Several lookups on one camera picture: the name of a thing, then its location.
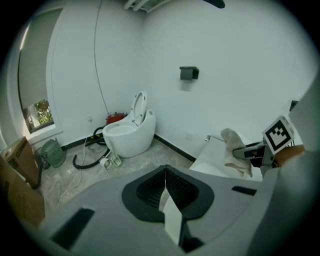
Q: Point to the raised white toilet seat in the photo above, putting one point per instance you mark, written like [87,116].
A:
[139,107]

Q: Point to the small brown cardboard box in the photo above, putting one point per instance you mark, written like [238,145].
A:
[20,160]

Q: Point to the white wall socket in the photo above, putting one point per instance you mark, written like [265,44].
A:
[89,119]

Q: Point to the pale green vacuum nozzle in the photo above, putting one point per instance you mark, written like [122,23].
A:
[116,160]

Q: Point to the white egg-shaped toilet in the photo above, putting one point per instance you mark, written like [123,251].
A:
[132,140]

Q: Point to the large printed cardboard box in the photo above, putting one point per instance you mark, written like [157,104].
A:
[25,200]

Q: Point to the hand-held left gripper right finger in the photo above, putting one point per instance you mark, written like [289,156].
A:
[220,200]

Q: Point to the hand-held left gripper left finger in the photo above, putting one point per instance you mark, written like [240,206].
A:
[105,212]

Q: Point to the white terry cloth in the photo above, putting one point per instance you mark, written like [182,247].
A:
[233,147]

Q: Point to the white vacuum nozzle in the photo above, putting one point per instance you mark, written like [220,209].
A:
[106,163]

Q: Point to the blank white wall plate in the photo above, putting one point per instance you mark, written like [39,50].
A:
[189,136]

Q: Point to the black wall paper holder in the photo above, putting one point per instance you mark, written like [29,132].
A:
[187,73]

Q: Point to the grey roller blind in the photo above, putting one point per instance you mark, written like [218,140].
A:
[37,62]

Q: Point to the glass window pane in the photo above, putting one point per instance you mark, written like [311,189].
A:
[40,115]

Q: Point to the red vacuum cleaner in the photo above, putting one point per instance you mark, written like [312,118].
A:
[115,118]

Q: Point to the silver water valve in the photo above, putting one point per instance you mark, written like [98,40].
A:
[207,138]

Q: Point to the person's right forearm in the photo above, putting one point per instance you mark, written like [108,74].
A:
[290,155]

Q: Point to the green plastic basket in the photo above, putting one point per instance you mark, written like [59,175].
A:
[53,152]

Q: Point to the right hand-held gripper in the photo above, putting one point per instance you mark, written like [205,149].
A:
[277,135]

